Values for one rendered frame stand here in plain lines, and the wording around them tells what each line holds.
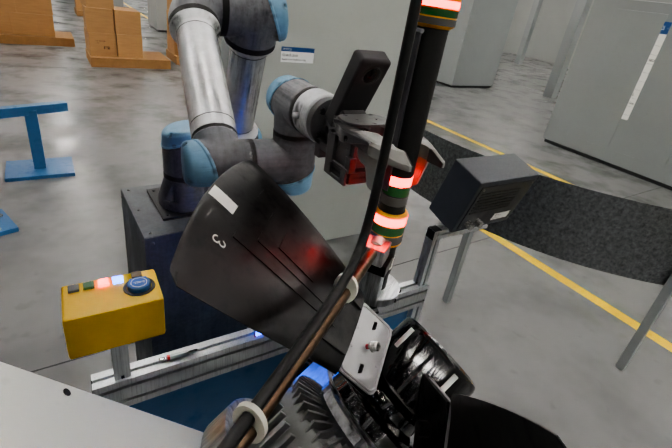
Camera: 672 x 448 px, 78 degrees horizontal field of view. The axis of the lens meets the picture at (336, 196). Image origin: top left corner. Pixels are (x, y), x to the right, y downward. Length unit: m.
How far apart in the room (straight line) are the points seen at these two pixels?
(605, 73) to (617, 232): 4.62
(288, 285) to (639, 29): 6.52
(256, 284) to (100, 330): 0.50
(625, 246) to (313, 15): 1.96
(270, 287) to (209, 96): 0.40
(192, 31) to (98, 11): 7.09
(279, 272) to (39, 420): 0.23
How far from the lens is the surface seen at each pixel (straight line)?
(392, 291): 0.57
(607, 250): 2.48
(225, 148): 0.68
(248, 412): 0.31
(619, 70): 6.81
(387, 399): 0.56
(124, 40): 8.03
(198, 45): 0.83
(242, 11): 0.94
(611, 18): 6.95
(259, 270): 0.43
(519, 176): 1.29
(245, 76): 1.04
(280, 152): 0.69
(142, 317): 0.87
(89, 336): 0.88
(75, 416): 0.47
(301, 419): 0.54
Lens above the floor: 1.62
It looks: 26 degrees down
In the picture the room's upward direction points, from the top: 9 degrees clockwise
